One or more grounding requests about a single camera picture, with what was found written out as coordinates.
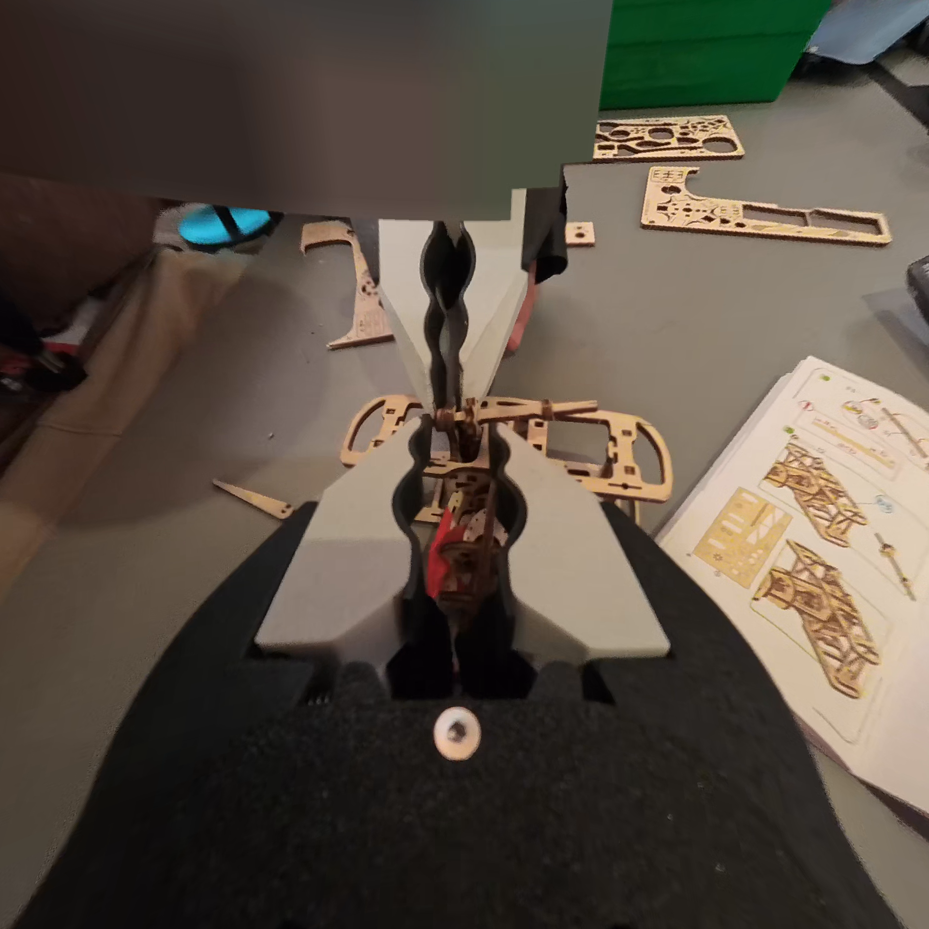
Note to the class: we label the pointed wooden spike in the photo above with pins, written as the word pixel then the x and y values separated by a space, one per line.
pixel 254 497

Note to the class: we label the open instruction booklet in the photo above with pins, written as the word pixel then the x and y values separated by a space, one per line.
pixel 798 624

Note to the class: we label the wooden sheet with rectangular cutouts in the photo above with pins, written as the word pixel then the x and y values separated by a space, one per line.
pixel 671 210

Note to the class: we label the wooden gear parts sheet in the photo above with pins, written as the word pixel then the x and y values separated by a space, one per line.
pixel 366 312

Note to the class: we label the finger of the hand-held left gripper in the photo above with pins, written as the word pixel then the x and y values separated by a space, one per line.
pixel 497 290
pixel 403 290

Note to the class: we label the person's khaki trousers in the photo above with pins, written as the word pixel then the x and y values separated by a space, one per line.
pixel 109 377

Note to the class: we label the wooden sheet with round cutouts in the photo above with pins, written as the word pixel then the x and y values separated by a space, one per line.
pixel 718 149

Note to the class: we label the teal round object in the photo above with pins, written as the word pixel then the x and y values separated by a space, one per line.
pixel 203 225

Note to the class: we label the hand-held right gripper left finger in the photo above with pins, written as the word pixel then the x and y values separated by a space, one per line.
pixel 326 580

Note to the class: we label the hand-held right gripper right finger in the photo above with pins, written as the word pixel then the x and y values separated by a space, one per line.
pixel 580 580

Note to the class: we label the grey desk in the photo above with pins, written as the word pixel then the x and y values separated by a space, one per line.
pixel 689 312

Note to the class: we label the small two-hole wooden piece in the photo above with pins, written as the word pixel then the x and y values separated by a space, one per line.
pixel 580 239

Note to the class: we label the green plastic bin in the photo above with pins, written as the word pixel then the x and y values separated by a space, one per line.
pixel 689 51

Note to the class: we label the blue plastic object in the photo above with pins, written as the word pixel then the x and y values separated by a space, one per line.
pixel 871 29

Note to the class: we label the wooden model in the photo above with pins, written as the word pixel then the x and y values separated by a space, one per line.
pixel 624 464

